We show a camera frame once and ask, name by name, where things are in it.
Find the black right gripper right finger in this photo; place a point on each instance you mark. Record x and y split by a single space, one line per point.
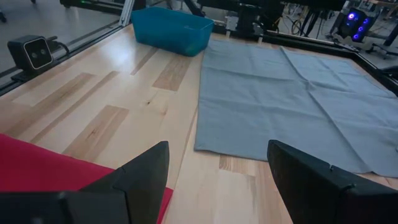
311 193

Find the grey cloth mat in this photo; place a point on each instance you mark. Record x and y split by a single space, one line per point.
280 102

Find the black cube camera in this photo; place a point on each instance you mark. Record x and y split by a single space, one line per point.
31 53

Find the silver aluminium post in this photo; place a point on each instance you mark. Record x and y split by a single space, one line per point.
127 12

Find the black aluminium table frame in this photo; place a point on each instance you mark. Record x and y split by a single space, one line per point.
311 44

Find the red folded cloth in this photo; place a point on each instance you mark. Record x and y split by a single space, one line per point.
46 168

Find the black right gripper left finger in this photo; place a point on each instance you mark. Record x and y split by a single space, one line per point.
133 193

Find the teal plastic tupperware container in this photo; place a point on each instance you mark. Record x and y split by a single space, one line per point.
168 34

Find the black computer tower lit fans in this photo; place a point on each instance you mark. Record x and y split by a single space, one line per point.
354 25

